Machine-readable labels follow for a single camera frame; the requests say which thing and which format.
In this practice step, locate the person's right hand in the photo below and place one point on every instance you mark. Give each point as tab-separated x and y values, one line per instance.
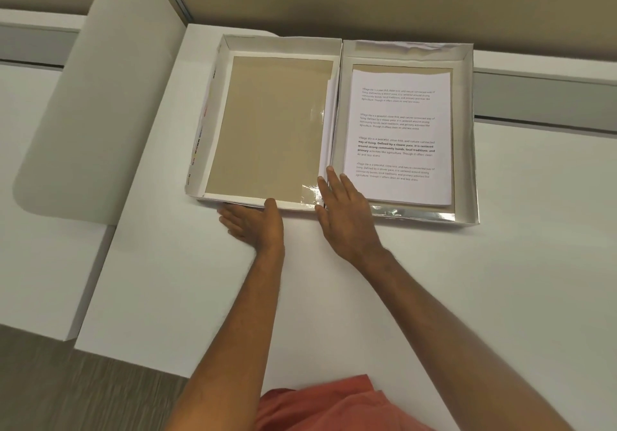
348	221

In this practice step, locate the person's left hand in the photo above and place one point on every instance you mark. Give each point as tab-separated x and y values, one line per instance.
258	228

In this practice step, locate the person's left thumb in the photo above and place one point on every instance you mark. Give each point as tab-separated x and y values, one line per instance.
272	209

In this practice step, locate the person's right thumb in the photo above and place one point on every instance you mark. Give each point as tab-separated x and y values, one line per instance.
321	217

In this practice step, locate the person's right middle finger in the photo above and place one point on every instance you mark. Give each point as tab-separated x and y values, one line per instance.
332	181

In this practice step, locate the person's left forearm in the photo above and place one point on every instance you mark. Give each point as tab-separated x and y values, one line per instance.
231	339

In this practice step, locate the person's right forearm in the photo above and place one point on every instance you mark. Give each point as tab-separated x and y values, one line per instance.
448	339

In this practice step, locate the leaning white paper sheets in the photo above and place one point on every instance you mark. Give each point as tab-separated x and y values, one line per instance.
329	122

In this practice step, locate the stack of printed paper sheets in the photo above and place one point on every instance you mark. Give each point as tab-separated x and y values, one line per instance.
402	122

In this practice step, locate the white box lid printed side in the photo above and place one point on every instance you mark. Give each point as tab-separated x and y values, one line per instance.
212	88

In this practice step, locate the white box silver lining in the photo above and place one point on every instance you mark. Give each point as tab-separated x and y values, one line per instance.
465	137

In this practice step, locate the orange shirt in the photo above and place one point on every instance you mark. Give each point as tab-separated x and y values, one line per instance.
332	406

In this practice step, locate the white desk divider panel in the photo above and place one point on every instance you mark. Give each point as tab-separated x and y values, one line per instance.
111	108

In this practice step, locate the grey desk rail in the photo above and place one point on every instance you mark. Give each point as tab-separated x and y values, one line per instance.
33	45
544	98

